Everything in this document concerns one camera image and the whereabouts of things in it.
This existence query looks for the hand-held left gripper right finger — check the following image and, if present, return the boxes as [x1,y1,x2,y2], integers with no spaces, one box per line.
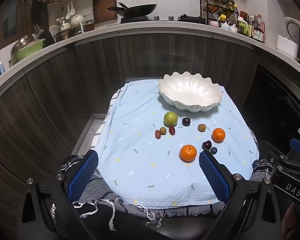
[198,151,283,240]

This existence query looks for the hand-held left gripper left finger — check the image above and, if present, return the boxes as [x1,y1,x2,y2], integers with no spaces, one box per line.
[16,149,99,240]

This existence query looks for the orange mandarin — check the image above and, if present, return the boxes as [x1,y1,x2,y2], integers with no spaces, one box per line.
[212,128,226,143]
[179,144,198,163]

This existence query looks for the green apple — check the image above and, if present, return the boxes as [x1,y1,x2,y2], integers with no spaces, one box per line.
[164,112,178,126]

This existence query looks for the white scalloped ceramic bowl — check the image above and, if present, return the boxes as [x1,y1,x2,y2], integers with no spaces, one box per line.
[158,71,224,112]

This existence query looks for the person's right hand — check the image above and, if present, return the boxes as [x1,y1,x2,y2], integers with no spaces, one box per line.
[282,202,300,240]

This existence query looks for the striped fringed blanket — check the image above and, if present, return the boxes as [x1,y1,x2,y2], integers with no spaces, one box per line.
[54,81,273,230]

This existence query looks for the black built-in dishwasher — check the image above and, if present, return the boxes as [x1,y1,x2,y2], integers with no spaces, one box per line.
[242,64,300,160]

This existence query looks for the light blue patterned cloth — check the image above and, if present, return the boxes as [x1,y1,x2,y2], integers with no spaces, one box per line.
[91,79,260,207]

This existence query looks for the white box appliance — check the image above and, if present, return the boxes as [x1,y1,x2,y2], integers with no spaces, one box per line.
[277,35,298,59]

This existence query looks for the white rice cooker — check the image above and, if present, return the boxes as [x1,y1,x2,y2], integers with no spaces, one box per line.
[284,17,300,38]

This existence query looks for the green oil bottle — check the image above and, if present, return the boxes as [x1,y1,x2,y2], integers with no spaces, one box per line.
[237,21,248,36]

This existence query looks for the green plastic basin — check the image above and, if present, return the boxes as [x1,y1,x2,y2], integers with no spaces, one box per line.
[14,39,46,63]

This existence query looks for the steel pot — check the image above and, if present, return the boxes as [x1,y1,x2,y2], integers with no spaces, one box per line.
[55,29,82,42]

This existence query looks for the black knife block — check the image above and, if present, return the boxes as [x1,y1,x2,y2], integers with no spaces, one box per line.
[42,29,57,44]

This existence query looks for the white kettle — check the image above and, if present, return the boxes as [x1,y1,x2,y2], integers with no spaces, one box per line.
[55,17,72,32]

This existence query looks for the white round teapot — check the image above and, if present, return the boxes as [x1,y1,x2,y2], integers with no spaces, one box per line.
[70,14,85,27]

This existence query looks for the black gas stove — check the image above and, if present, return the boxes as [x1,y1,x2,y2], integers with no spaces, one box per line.
[120,15,207,25]

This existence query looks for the white hanging ladles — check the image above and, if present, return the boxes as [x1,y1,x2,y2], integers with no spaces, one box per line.
[66,1,75,20]

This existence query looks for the brown wooden cutting board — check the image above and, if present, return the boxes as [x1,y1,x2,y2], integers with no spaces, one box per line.
[92,0,117,25]

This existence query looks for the black wok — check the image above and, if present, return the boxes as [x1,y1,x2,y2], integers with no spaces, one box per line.
[107,2,157,18]

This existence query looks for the dark wooden door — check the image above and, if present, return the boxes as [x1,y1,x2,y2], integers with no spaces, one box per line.
[0,0,49,51]

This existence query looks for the black wire spice rack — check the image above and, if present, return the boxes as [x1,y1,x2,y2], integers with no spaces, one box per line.
[200,0,239,26]

